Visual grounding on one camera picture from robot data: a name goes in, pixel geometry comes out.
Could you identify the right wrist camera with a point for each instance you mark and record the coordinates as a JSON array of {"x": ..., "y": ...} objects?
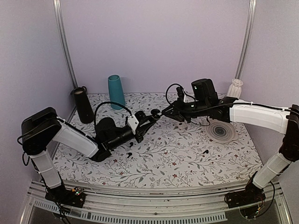
[{"x": 181, "y": 94}]

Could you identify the swirl patterned plate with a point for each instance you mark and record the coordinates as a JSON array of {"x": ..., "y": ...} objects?
[{"x": 221, "y": 132}]

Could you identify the left aluminium post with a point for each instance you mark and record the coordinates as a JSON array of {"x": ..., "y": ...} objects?
[{"x": 63, "y": 38}]

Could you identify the teal tapered vase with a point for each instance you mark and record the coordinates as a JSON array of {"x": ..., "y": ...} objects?
[{"x": 115, "y": 89}]

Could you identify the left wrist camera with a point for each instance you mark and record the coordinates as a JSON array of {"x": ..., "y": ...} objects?
[{"x": 134, "y": 120}]

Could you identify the black tapered vase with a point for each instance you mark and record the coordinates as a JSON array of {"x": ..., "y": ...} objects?
[{"x": 83, "y": 105}]

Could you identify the aluminium front rail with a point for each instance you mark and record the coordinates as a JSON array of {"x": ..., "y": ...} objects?
[{"x": 192, "y": 205}]

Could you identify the white ribbed vase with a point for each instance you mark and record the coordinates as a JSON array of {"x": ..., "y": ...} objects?
[{"x": 235, "y": 88}]

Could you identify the black gold-trim charging case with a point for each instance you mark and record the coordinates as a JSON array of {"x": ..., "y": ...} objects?
[{"x": 155, "y": 113}]

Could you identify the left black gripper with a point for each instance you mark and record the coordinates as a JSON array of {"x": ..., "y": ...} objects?
[{"x": 141, "y": 131}]

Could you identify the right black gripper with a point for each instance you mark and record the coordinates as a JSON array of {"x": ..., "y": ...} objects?
[{"x": 178, "y": 109}]

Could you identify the cream case right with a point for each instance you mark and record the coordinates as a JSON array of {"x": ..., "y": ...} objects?
[{"x": 182, "y": 126}]

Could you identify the right aluminium post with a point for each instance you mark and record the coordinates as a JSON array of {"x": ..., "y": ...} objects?
[{"x": 246, "y": 40}]

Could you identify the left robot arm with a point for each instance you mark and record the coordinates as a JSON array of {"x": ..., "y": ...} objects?
[{"x": 45, "y": 126}]

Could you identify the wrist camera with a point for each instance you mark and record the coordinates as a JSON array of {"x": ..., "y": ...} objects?
[
  {"x": 181, "y": 94},
  {"x": 134, "y": 120}
]

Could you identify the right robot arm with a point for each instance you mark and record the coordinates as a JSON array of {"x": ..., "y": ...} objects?
[{"x": 231, "y": 109}]

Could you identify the aluminium post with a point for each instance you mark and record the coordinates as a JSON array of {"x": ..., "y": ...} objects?
[
  {"x": 63, "y": 38},
  {"x": 246, "y": 40}
]

